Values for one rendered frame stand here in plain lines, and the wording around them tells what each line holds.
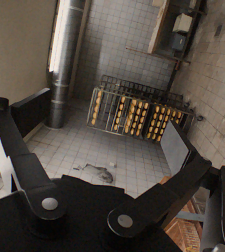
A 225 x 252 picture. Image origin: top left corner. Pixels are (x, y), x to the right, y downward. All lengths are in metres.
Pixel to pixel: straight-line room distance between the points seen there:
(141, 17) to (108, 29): 0.88
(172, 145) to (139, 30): 5.07
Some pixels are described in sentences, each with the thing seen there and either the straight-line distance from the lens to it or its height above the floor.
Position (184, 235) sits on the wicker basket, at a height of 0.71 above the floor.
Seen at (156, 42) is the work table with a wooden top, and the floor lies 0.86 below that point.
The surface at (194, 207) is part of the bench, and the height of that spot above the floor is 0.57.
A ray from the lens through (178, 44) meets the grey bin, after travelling 4.67.
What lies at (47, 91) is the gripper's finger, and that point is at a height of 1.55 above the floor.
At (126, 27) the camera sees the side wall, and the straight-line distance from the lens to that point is 5.22.
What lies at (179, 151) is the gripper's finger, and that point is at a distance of 0.17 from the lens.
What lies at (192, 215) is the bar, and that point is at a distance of 1.69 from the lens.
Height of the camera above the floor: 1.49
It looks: 3 degrees down
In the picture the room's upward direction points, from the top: 76 degrees counter-clockwise
